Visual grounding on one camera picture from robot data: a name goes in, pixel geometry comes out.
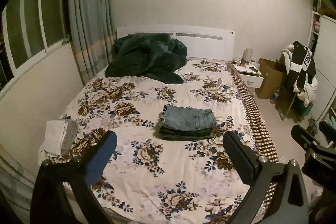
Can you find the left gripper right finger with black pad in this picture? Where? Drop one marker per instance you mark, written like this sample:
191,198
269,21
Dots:
289,203

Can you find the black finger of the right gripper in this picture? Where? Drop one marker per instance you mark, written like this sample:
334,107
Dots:
319,161

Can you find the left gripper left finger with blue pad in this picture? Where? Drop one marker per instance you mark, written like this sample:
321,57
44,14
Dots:
49,202

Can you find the light blue denim shorts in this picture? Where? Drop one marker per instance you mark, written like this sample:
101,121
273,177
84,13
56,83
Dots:
187,118

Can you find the grey slippers on floor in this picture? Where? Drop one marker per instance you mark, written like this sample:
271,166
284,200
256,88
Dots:
313,128

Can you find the folded grey cloth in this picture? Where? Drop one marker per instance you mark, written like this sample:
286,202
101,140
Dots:
69,135

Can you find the folded white cloth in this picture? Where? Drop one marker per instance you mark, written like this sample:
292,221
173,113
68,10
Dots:
54,136

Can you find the curtain at lower left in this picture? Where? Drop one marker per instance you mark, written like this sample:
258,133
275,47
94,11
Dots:
17,184

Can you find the chair with clothes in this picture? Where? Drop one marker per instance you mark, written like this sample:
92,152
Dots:
290,106

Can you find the white puffy coat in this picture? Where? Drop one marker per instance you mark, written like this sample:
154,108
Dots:
307,95

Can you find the checkered brown bed sheet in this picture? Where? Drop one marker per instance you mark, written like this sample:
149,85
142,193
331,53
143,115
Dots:
262,146

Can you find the floral bed blanket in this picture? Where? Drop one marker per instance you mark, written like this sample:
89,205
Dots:
148,179

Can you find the black white jacket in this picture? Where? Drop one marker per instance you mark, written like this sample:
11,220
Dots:
302,67

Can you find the brown cardboard box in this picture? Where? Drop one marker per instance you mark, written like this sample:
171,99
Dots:
273,74

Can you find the folded dark jeans stack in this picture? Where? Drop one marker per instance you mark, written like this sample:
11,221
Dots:
179,135

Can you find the white nightstand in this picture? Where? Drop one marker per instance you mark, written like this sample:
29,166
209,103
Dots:
250,75

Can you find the white wardrobe shelf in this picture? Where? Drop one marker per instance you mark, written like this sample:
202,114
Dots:
321,41

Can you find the beige bedside lamp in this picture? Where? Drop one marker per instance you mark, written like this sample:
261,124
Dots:
247,56

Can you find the dark green fluffy blanket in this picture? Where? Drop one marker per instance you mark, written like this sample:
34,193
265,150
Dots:
155,56

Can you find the green striped curtain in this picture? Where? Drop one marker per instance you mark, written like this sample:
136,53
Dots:
92,31

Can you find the white bed headboard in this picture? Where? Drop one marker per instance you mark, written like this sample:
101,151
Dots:
201,42

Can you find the window with white frame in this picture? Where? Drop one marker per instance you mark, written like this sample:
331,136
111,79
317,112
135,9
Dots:
31,30

